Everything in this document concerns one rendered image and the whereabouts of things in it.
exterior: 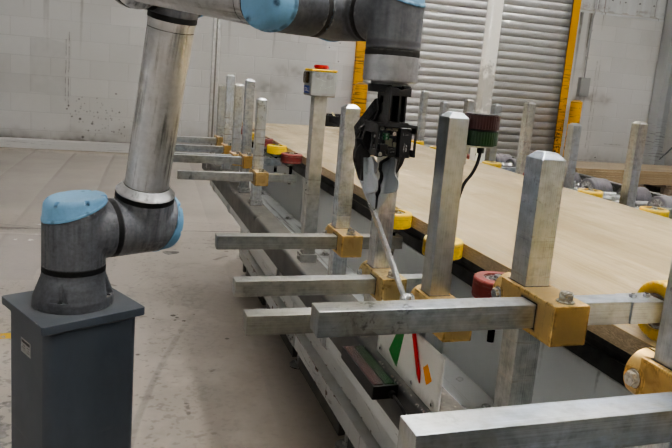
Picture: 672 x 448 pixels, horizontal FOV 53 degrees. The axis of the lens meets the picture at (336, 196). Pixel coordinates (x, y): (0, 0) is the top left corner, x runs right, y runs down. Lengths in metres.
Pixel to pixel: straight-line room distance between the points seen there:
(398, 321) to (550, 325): 0.18
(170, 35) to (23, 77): 7.47
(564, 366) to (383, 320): 0.50
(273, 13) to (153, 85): 0.65
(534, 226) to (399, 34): 0.40
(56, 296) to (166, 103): 0.53
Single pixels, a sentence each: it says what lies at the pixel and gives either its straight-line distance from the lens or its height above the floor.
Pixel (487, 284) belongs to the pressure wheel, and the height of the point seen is 0.90.
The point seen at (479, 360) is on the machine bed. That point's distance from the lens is 1.42.
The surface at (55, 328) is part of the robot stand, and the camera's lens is 1.67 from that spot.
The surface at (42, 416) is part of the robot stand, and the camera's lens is 1.79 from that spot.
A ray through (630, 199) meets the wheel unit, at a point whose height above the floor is 0.89.
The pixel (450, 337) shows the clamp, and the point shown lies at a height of 0.83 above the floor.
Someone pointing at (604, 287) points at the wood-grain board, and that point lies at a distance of 1.21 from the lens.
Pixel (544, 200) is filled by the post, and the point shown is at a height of 1.08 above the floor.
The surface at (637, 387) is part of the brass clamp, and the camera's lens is 0.73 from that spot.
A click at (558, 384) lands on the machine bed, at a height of 0.74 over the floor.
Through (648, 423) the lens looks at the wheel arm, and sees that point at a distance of 0.64.
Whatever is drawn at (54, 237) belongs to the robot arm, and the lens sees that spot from 1.71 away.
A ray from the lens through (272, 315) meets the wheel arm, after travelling 0.99.
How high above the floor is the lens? 1.21
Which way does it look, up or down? 10 degrees down
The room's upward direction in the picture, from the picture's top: 5 degrees clockwise
